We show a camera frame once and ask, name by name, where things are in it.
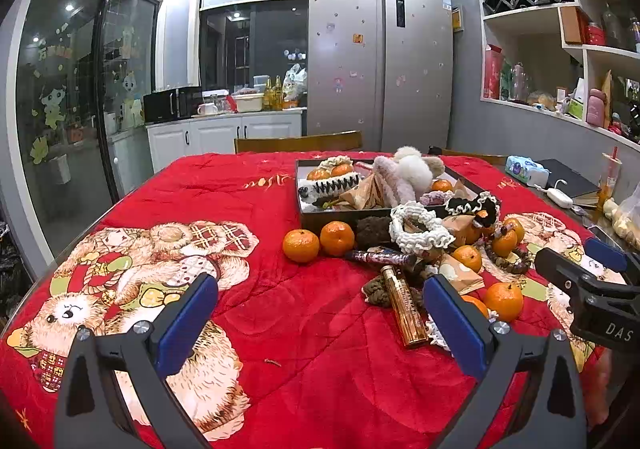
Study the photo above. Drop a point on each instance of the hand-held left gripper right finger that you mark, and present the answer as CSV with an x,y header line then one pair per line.
x,y
452,324

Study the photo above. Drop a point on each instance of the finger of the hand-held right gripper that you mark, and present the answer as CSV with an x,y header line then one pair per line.
x,y
562,271
607,255

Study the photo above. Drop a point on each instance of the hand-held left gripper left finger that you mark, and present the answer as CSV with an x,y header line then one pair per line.
x,y
186,324

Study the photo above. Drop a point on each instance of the gold perfume bottle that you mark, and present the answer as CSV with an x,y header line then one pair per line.
x,y
402,304

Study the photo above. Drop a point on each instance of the mandarin orange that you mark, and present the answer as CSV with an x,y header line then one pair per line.
x,y
318,174
475,305
467,259
442,186
502,301
336,238
300,245
342,170
517,227
504,244

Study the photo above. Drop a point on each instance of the black shallow box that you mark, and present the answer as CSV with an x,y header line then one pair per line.
x,y
325,221

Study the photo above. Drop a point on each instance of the white plastic container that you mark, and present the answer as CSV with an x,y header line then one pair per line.
x,y
247,102

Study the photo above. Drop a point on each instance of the white lace scrunchie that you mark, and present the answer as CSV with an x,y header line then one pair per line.
x,y
436,336

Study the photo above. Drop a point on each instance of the plastic bag of food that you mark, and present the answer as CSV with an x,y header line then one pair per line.
x,y
625,224

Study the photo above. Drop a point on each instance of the cream paper packet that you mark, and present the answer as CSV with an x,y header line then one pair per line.
x,y
462,276

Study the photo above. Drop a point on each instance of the white power adapter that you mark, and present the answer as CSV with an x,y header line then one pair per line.
x,y
560,196

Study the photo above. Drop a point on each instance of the drink cup with straw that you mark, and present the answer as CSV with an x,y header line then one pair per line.
x,y
609,179

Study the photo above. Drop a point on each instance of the olive green scrunchie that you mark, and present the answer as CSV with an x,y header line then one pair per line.
x,y
375,291

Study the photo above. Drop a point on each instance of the black notebook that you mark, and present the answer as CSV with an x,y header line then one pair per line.
x,y
570,179

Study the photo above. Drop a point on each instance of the red printed blanket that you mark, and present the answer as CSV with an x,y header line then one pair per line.
x,y
280,329

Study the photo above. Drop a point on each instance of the tan paper packet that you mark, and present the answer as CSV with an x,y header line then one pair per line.
x,y
367,194
460,229

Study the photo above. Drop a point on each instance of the dark glitter tube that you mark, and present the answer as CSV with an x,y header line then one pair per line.
x,y
380,257

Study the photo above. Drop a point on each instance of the blue tissue pack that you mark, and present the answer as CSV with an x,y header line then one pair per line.
x,y
525,170

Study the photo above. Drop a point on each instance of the black and white ruffled scrunchie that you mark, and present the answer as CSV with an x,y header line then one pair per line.
x,y
470,206

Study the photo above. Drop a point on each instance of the dark brown scrunchie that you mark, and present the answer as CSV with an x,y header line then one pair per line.
x,y
372,231

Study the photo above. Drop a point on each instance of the mauve scrunchie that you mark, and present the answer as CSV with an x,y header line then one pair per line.
x,y
432,199

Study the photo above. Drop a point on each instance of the wooden chair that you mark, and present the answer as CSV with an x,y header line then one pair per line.
x,y
300,143
475,158

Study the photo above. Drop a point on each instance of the pink bottle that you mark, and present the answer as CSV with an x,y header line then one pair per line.
x,y
595,107

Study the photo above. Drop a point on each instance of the beige fluffy pompom toy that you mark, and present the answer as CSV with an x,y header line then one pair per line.
x,y
415,169

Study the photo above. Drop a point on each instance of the pink fluffy scrunchie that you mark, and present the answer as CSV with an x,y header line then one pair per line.
x,y
387,171

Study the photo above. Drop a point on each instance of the black hair claw clip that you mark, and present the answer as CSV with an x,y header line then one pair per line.
x,y
335,186

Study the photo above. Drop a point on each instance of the white kitchen cabinet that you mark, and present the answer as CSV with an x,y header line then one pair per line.
x,y
220,134

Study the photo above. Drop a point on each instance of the clear plastic bottle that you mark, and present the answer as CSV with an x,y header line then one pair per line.
x,y
520,81

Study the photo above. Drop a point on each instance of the white bin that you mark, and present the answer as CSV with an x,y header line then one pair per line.
x,y
60,169

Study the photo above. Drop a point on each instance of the red gift box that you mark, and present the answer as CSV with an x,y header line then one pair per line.
x,y
492,71

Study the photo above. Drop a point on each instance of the wooden chair back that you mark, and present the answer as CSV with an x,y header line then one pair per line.
x,y
300,143

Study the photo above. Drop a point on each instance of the white cup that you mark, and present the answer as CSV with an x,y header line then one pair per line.
x,y
204,108

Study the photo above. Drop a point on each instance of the black microwave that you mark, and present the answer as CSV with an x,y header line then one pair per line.
x,y
170,105

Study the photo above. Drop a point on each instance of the red jar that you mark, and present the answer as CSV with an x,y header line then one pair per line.
x,y
595,33

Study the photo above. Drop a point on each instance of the glass sliding door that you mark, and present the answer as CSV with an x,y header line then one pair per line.
x,y
75,104

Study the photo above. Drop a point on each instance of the yellow beer bottles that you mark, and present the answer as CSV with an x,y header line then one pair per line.
x,y
272,93

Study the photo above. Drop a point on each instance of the silver refrigerator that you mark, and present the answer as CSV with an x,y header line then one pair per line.
x,y
380,79

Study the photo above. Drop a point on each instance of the clear plastic bag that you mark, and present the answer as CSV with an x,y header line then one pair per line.
x,y
295,84

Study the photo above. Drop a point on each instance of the white wall shelf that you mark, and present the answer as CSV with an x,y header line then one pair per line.
x,y
575,49

